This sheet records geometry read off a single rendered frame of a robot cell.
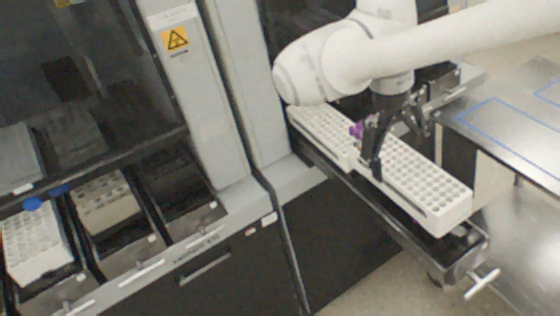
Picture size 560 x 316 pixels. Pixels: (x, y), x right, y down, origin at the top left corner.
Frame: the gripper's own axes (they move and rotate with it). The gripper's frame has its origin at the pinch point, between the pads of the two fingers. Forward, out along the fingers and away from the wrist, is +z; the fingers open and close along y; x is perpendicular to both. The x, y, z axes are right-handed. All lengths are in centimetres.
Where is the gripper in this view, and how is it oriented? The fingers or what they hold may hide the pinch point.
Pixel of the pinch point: (395, 161)
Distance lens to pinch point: 104.9
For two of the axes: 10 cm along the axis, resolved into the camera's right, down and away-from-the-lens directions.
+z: 1.1, 7.8, 6.1
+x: -5.8, -4.5, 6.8
